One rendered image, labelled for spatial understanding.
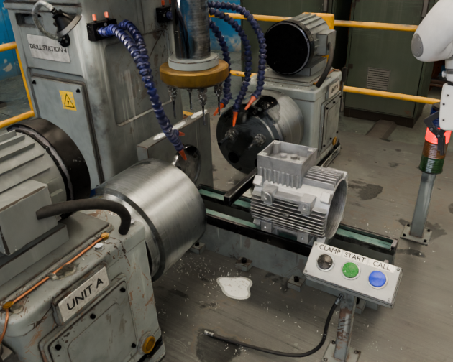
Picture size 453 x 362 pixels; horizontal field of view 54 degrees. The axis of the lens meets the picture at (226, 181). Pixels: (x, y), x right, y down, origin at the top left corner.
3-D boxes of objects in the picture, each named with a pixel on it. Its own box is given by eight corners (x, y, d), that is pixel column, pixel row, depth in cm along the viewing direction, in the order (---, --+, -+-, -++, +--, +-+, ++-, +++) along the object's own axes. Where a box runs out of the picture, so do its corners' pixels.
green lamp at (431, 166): (417, 171, 124) (420, 156, 122) (421, 162, 128) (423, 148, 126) (440, 175, 121) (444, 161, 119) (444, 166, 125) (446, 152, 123)
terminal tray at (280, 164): (256, 179, 114) (256, 154, 110) (274, 163, 121) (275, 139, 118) (300, 191, 108) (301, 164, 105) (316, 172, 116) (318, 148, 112)
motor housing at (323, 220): (249, 236, 118) (248, 174, 109) (279, 203, 132) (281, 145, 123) (321, 259, 109) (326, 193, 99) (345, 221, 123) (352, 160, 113)
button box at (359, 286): (306, 279, 91) (301, 273, 86) (318, 247, 93) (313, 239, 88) (392, 309, 83) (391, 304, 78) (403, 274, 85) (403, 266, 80)
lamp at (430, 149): (420, 156, 122) (423, 141, 119) (423, 148, 126) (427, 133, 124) (444, 161, 119) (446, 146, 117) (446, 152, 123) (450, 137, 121)
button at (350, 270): (341, 276, 85) (339, 274, 83) (346, 261, 85) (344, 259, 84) (356, 281, 83) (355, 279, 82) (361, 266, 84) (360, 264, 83)
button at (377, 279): (367, 285, 82) (366, 283, 81) (372, 270, 83) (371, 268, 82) (383, 291, 81) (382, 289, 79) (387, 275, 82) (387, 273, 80)
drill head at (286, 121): (203, 177, 149) (198, 106, 136) (259, 134, 179) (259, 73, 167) (270, 195, 137) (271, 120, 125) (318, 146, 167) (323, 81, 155)
